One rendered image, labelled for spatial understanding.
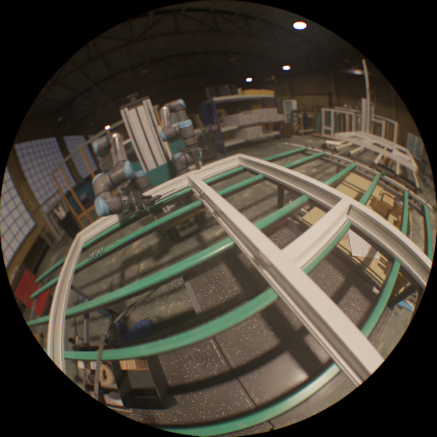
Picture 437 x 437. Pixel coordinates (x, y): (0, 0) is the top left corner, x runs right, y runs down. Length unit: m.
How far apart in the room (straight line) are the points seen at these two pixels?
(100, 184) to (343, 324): 0.96
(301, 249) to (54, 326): 1.08
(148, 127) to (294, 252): 1.75
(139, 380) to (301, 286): 0.81
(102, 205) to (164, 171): 1.19
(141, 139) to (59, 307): 1.67
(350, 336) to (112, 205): 0.89
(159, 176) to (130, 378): 1.81
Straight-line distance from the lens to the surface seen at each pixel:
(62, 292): 1.02
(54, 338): 0.93
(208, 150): 4.58
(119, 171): 0.75
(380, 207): 1.33
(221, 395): 0.71
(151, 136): 1.80
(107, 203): 0.71
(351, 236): 0.96
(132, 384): 0.92
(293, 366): 0.68
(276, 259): 0.37
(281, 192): 1.00
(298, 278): 0.36
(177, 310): 1.46
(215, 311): 0.70
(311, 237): 0.43
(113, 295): 0.64
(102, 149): 1.28
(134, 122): 1.82
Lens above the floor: 1.25
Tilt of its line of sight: 38 degrees down
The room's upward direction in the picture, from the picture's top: 17 degrees counter-clockwise
